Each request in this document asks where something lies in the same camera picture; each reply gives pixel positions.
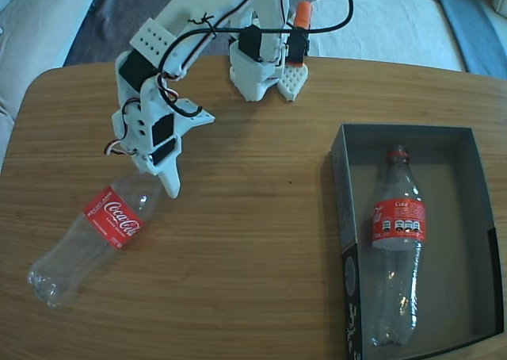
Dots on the pale sofa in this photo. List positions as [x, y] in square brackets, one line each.
[31, 39]

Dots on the grey carpet rug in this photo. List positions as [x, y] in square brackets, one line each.
[111, 11]

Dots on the white cloth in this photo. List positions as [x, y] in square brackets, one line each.
[396, 27]

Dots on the grey cardboard box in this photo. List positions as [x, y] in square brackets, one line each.
[455, 217]

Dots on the orange and black clamp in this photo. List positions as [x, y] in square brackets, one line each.
[304, 13]

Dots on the clear bottle Coke nutrition label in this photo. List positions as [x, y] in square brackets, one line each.
[398, 225]

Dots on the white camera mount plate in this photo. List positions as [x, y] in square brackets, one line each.
[198, 118]

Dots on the clear bottle Coca-Cola script label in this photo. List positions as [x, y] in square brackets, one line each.
[113, 217]

